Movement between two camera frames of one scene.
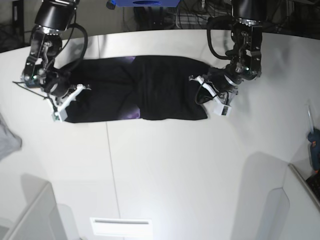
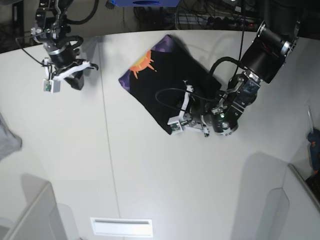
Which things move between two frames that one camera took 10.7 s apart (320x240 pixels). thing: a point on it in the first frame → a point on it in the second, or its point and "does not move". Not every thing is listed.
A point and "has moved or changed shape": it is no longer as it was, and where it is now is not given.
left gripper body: (59, 84) → (62, 60)
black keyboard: (314, 182) does not move
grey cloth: (9, 143) does not move
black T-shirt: (135, 87) has moved or changed shape
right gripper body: (222, 83) → (192, 118)
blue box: (144, 3) does not move
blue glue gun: (314, 138) does not move
